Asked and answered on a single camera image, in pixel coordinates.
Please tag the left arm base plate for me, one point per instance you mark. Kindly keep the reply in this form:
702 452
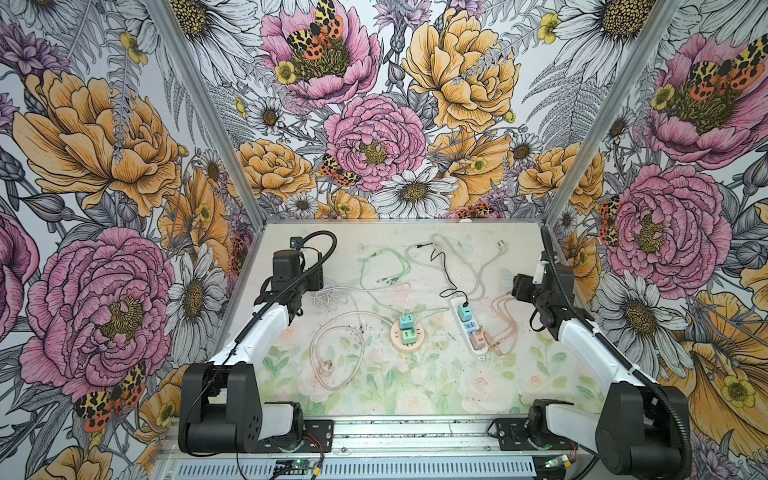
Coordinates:
317 437

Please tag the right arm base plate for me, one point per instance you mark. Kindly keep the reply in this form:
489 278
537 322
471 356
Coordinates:
515 434

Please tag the round pink power socket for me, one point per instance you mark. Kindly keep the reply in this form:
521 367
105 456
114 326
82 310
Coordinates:
396 342

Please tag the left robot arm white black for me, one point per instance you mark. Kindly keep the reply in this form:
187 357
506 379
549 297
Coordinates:
221 406

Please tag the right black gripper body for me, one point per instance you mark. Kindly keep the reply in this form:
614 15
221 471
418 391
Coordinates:
530 292

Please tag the white blue power strip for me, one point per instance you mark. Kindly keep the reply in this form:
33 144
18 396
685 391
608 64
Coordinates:
465 329

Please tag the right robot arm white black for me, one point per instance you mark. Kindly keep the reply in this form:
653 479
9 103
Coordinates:
643 428

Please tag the teal green charger plug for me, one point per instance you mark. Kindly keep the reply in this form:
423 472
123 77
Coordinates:
465 313

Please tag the pink charger plug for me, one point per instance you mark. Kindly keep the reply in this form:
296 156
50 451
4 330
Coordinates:
478 340

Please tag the aluminium front rail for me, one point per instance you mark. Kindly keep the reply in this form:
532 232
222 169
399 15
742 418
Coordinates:
391 447

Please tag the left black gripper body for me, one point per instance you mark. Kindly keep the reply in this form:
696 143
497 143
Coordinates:
311 281

